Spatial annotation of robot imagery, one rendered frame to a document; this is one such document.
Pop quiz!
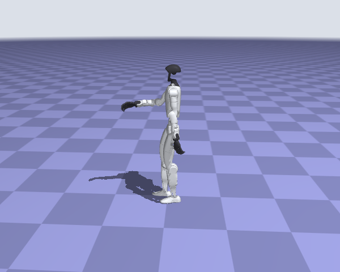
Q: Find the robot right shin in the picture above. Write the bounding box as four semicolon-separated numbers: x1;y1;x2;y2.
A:
161;163;168;193

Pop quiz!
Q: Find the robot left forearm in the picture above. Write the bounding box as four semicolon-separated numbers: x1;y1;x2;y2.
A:
169;112;179;139

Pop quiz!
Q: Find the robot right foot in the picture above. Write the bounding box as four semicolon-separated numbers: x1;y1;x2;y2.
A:
152;190;171;197

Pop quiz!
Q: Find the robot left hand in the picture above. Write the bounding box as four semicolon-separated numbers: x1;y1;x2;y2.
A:
173;133;185;155

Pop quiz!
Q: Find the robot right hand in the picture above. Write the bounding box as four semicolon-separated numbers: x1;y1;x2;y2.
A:
121;101;141;111

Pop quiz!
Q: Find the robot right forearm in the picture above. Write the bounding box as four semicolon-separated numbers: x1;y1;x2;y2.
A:
137;99;156;107

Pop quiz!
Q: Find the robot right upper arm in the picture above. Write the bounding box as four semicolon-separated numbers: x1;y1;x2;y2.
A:
155;92;165;106

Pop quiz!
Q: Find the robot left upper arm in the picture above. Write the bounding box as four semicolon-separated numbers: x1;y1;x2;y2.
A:
168;88;178;116

